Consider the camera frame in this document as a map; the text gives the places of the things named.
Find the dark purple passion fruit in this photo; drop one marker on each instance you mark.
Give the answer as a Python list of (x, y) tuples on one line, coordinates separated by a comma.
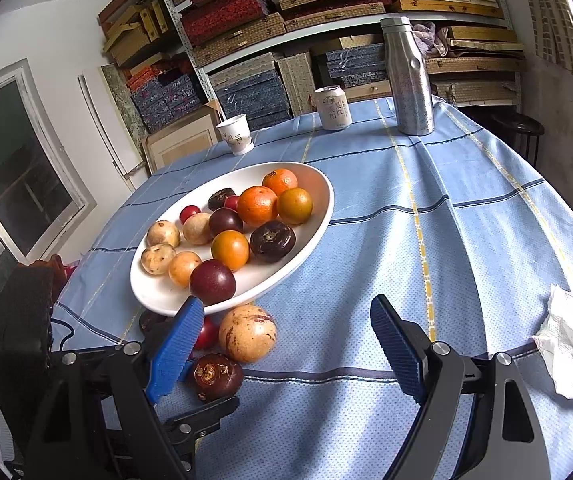
[(272, 241)]

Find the black round stool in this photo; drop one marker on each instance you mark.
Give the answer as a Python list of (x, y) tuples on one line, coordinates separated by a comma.
[(516, 127)]

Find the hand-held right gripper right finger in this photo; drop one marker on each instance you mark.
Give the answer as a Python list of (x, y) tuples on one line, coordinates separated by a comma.
[(396, 350)]

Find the stack of blue patterned boxes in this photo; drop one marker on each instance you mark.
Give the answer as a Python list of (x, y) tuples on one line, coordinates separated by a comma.
[(251, 95)]

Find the crumpled pink white cloth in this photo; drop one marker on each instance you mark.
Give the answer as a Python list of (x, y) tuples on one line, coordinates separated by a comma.
[(429, 37)]

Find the dark brown water chestnut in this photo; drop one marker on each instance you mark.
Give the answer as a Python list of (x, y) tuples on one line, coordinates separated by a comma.
[(149, 321), (216, 376), (221, 198)]

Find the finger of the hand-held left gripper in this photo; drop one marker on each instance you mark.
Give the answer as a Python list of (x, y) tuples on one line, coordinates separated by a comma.
[(187, 369), (206, 412)]

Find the grey framed window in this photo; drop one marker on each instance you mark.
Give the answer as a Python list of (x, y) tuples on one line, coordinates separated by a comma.
[(11, 170)]

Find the white drink can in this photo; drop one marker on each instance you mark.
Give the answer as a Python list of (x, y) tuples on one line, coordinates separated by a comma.
[(332, 108)]

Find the small dark red fruit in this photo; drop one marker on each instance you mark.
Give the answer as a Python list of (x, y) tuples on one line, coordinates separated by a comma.
[(206, 332)]

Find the white metal shelf rack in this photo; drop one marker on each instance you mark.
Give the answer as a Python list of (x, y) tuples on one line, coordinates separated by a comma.
[(346, 25)]

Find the printed paper cup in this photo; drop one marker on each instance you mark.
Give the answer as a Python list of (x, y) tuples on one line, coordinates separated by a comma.
[(236, 136)]

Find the large speckled tan fruit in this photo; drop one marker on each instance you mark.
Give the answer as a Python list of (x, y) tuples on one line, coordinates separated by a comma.
[(247, 333)]

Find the silver metal bottle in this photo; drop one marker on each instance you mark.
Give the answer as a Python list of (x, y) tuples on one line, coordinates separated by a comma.
[(409, 80)]

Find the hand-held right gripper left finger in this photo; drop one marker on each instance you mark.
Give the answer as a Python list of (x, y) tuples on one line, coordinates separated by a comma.
[(176, 350)]

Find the white leaning boards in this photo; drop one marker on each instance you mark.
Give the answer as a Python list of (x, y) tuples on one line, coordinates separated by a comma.
[(101, 120)]

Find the tan round fruit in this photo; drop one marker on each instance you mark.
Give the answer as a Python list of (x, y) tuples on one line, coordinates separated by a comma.
[(197, 228), (158, 258), (163, 233)]

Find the orange tangerine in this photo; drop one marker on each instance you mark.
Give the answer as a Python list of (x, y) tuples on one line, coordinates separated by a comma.
[(257, 205), (280, 181)]

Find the white plate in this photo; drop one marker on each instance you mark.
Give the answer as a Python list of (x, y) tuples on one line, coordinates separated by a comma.
[(291, 260)]

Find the dark purple plum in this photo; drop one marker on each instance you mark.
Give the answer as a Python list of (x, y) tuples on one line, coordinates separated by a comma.
[(212, 281), (225, 221)]

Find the wooden framed panel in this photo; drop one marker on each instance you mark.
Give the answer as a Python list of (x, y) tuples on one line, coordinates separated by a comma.
[(181, 142)]

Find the shelf of patterned boxes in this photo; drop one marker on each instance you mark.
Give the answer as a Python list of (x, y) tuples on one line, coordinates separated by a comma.
[(246, 40)]

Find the smooth yellow-orange citrus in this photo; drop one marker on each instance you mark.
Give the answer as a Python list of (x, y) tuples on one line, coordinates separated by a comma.
[(184, 268), (230, 250), (295, 205)]

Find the marble slab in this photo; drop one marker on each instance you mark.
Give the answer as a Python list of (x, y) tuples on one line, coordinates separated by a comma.
[(116, 95)]

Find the brown cloth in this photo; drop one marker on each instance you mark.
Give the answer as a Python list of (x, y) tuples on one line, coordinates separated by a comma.
[(59, 265)]

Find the stack of red patterned boxes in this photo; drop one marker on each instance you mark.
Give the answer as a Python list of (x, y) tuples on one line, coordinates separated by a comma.
[(226, 12)]

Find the red cherry tomato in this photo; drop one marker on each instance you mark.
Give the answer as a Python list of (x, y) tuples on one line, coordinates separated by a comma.
[(189, 212), (231, 203)]

